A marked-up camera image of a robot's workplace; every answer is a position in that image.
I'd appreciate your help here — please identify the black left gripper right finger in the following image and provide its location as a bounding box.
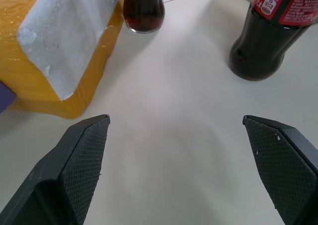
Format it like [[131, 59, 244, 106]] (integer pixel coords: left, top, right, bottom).
[[242, 115, 318, 225]]

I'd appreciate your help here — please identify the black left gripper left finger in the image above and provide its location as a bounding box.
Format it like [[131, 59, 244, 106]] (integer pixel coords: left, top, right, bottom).
[[0, 114, 111, 225]]

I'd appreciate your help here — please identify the yellow taped foam box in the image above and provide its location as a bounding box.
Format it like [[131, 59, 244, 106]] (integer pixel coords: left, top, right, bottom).
[[0, 0, 125, 119]]

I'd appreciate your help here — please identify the cola bottle with red label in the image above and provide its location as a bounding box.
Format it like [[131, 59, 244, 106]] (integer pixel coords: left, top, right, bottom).
[[229, 0, 318, 81], [121, 0, 166, 34]]

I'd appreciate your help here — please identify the purple object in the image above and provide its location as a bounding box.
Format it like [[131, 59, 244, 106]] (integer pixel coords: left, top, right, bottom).
[[0, 82, 17, 114]]

